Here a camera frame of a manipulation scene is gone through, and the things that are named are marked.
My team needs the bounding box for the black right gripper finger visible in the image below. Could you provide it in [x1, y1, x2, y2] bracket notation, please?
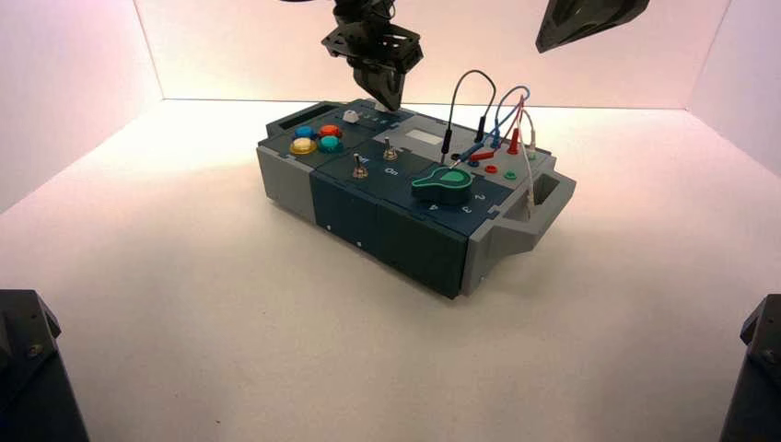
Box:
[565, 0, 652, 33]
[535, 0, 590, 54]

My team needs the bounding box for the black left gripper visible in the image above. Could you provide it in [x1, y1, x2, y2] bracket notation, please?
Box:
[321, 20, 425, 112]

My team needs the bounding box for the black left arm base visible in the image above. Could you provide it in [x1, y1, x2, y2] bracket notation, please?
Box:
[0, 288, 90, 442]

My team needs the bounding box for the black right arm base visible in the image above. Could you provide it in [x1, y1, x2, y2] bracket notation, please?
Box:
[718, 294, 781, 442]

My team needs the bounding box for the green rotary knob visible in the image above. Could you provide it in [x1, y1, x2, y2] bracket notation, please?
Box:
[410, 168, 472, 206]

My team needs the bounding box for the blue grey task box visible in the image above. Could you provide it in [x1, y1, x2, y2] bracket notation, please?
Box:
[255, 99, 577, 301]

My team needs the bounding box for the black jumper cable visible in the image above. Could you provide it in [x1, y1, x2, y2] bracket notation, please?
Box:
[440, 69, 497, 165]

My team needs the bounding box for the red jumper cable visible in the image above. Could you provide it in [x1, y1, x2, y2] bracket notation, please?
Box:
[468, 94, 528, 163]

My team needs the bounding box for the blue jumper cable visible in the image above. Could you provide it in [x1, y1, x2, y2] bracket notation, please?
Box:
[459, 85, 530, 161]

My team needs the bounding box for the white jumper cable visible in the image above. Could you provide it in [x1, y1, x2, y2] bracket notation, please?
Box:
[516, 108, 539, 219]

